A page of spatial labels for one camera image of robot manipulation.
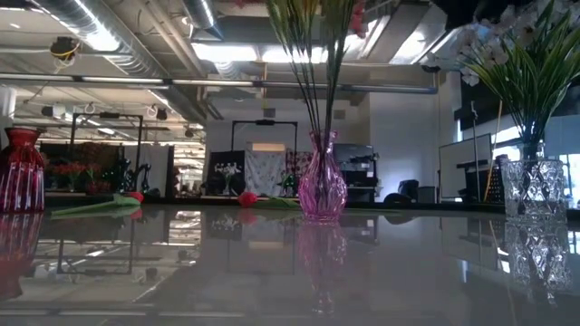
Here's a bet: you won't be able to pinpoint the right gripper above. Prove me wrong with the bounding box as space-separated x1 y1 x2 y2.
432 0 540 29

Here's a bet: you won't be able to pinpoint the flower stems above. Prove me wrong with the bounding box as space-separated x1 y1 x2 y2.
265 0 327 182

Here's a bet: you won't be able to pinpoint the clear cut-glass vase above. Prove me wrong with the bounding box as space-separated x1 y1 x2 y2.
500 156 568 218

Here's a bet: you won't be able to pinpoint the pink glass vase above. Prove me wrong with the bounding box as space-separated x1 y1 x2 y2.
296 129 349 223

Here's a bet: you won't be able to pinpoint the red rose stem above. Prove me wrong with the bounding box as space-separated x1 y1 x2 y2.
237 190 300 211
50 190 145 217

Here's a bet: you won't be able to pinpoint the red glass vase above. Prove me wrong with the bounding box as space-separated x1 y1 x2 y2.
0 127 46 214

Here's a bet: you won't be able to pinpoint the thin grey stand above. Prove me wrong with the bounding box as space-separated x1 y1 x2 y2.
469 100 482 203

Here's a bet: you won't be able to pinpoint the white board panel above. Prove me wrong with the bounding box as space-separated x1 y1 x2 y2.
438 133 494 200

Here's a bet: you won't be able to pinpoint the black equipment shelf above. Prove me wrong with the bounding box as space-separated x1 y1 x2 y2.
344 143 381 204

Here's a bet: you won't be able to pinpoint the black office chair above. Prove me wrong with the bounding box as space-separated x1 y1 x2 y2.
382 178 421 205

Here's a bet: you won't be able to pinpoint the grey bin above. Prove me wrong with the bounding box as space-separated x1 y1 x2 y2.
416 185 437 204

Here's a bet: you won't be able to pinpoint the red patterned cloth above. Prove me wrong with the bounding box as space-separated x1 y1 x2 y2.
285 150 314 182

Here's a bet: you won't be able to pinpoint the long ceiling light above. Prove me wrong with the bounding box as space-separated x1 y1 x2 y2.
189 42 327 64

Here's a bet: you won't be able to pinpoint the white patterned cloth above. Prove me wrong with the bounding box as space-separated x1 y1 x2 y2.
244 149 287 197

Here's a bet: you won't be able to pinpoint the horizontal grey ceiling pipe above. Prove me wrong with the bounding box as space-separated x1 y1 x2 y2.
0 73 439 95

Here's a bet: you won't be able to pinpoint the small white flower bouquet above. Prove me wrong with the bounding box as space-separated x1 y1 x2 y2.
213 162 244 196

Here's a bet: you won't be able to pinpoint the black backdrop panel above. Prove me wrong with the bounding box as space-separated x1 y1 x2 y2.
206 150 247 197

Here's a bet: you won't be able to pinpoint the black background robot arms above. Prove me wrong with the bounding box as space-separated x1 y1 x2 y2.
115 158 153 197

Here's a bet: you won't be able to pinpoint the black ceiling device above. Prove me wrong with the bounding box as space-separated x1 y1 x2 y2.
48 35 82 62

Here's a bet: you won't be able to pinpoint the red flower bouquet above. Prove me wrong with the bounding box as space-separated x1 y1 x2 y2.
47 161 103 194

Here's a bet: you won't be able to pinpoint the silver box ceiling duct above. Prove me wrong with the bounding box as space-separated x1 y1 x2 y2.
348 0 468 69

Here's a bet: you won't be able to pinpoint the yellow hanging cable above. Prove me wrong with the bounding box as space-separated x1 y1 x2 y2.
483 99 505 203

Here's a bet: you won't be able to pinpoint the black aluminium table frame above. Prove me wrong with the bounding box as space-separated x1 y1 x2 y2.
44 194 580 223

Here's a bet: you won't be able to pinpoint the narrow silver ventilation duct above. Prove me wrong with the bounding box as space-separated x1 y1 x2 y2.
180 0 226 41

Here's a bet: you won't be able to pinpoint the large silver ventilation duct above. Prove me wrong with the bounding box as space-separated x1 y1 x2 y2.
26 0 171 81

